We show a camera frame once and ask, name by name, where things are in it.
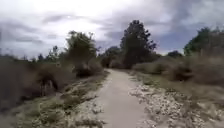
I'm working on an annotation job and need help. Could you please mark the tall dark tree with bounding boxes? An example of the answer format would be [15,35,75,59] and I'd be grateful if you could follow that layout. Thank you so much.
[119,19,158,70]

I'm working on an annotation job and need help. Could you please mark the green leafy tree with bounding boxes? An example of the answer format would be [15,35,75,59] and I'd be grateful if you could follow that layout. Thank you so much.
[64,30,105,78]
[182,26,224,58]

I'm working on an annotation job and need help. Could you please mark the pale gravel path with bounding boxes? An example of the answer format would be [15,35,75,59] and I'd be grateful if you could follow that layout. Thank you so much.
[94,68,152,128]

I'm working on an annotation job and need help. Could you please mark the stony grass verge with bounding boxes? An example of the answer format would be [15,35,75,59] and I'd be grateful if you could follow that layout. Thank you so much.
[127,69,224,128]
[0,70,111,128]

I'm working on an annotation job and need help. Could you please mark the dry brown bushes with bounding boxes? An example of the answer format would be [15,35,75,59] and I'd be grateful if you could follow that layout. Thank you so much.
[0,54,78,113]
[131,49,224,87]

